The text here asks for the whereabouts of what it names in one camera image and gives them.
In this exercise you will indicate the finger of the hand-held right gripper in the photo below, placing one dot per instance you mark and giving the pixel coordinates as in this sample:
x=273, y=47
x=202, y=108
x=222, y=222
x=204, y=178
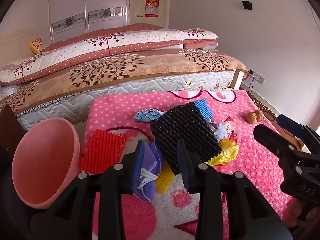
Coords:
x=290, y=125
x=272, y=140

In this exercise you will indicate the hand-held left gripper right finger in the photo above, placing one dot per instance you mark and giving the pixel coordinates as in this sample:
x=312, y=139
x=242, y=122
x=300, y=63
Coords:
x=186, y=171

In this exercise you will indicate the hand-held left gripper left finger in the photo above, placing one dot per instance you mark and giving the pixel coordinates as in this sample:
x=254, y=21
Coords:
x=138, y=166

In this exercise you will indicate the red foam net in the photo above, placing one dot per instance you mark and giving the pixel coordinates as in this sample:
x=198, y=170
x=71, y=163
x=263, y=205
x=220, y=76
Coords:
x=102, y=150

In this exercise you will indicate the black foam net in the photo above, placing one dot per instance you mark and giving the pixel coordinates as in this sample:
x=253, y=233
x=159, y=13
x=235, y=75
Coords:
x=185, y=130

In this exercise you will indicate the white red snack wrapper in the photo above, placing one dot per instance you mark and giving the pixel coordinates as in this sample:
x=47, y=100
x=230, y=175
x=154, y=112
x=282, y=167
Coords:
x=231, y=132

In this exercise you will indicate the yellow plastic wrapper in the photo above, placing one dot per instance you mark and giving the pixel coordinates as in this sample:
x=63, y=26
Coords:
x=225, y=152

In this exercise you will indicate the pink plastic bucket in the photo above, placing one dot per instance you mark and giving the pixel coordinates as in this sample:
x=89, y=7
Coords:
x=42, y=160

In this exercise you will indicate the yellow foam net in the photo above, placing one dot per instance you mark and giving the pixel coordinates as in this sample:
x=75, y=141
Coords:
x=163, y=180

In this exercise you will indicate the walnut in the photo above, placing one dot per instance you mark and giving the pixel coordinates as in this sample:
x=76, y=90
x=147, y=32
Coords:
x=252, y=118
x=260, y=115

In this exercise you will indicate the pink polka-dot blanket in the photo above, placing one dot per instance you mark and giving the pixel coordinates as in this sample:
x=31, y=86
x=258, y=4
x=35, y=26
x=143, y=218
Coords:
x=250, y=160

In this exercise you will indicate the crumpled silver paper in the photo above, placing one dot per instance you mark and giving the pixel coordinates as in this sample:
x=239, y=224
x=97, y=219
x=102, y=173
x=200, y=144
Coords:
x=217, y=131

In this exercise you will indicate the blue patterned paper wrapper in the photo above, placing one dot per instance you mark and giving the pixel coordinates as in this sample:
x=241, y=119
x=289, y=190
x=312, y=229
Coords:
x=148, y=116

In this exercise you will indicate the blue foam net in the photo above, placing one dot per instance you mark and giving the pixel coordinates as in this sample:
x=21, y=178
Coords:
x=203, y=107

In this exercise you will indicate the white quilted mattress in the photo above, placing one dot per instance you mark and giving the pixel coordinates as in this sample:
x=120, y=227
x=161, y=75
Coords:
x=125, y=87

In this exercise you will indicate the bed with floral bedding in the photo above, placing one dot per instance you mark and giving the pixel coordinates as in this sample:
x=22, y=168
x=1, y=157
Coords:
x=150, y=65

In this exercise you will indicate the folded tree-print quilt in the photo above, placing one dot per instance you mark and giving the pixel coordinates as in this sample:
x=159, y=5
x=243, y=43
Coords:
x=137, y=40

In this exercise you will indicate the dark wooden nightstand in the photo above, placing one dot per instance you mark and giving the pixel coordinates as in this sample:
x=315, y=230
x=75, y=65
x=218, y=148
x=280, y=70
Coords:
x=10, y=132

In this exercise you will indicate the yellow pillow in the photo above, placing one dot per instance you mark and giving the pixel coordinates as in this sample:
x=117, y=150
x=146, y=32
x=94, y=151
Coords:
x=37, y=45

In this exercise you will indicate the white wardrobe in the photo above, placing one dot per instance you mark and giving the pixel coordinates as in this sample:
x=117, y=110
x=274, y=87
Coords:
x=87, y=5

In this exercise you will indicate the cream headboard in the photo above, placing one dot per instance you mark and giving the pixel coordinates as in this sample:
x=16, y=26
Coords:
x=22, y=42

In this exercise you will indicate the wall socket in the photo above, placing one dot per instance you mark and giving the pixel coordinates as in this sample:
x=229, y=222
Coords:
x=261, y=80

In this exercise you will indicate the wooden bed frame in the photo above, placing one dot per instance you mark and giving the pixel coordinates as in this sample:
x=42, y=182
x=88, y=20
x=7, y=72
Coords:
x=238, y=80

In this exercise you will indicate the black wall box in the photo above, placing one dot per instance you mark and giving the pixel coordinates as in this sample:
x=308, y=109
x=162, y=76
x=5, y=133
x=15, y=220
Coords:
x=247, y=5

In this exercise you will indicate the red wall calendar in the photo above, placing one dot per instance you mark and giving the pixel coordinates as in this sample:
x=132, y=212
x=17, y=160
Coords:
x=152, y=6

